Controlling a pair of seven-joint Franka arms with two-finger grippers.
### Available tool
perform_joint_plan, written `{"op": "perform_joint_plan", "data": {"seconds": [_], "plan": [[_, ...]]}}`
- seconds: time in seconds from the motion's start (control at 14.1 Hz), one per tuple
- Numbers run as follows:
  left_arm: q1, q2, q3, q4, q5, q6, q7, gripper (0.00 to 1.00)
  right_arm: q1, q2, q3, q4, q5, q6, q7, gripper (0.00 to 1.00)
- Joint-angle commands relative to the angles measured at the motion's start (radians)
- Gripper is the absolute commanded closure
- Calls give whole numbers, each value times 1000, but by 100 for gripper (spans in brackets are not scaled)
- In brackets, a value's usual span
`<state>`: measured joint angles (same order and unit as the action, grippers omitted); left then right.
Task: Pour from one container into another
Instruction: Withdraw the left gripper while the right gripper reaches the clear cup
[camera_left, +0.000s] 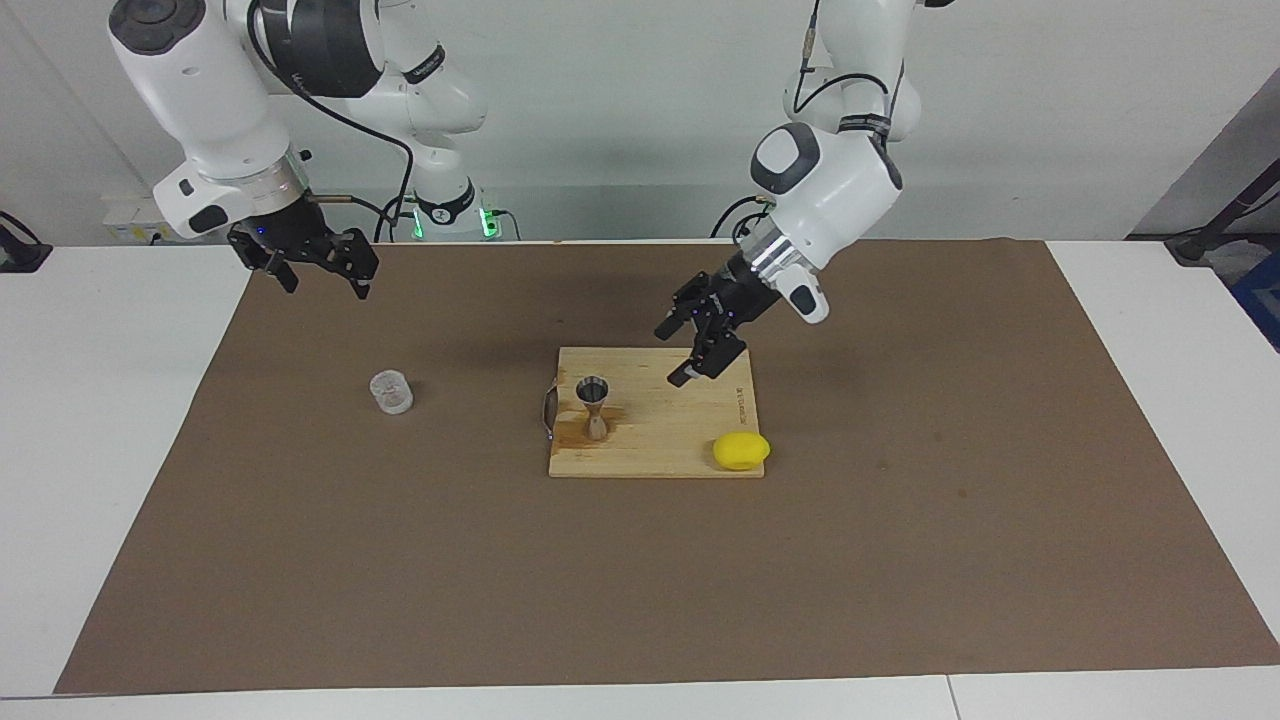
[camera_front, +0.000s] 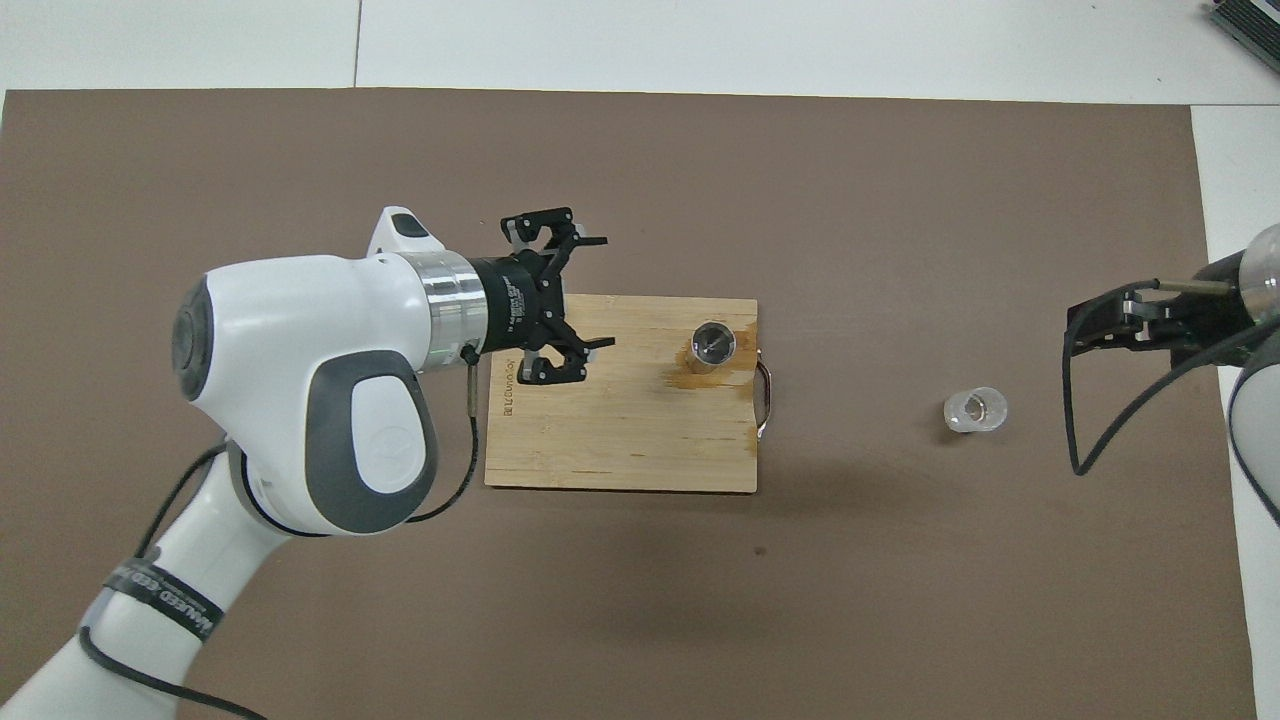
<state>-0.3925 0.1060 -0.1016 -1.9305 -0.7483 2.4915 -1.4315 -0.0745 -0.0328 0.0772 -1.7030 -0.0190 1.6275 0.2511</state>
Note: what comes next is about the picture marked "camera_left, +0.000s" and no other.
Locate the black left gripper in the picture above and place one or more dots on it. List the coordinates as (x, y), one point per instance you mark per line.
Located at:
(745, 290)

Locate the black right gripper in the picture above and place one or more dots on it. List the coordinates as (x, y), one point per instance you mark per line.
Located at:
(290, 235)

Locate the steel double jigger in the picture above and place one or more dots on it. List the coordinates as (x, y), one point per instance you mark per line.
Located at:
(596, 425)

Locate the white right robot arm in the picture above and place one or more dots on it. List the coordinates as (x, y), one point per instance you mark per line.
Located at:
(200, 80)

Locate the wooden cutting board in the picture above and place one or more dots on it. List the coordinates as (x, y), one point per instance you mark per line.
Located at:
(660, 440)

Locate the yellow lemon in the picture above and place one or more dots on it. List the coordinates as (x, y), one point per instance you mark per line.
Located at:
(741, 451)

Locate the brown table mat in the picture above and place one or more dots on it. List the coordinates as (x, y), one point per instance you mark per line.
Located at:
(400, 560)

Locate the black stand leg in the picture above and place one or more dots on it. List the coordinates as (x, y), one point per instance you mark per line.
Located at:
(1200, 240)

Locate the blue crate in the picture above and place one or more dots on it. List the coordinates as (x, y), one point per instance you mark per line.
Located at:
(1262, 300)

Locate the white wall power strip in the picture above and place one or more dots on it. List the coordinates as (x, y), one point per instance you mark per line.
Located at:
(140, 225)

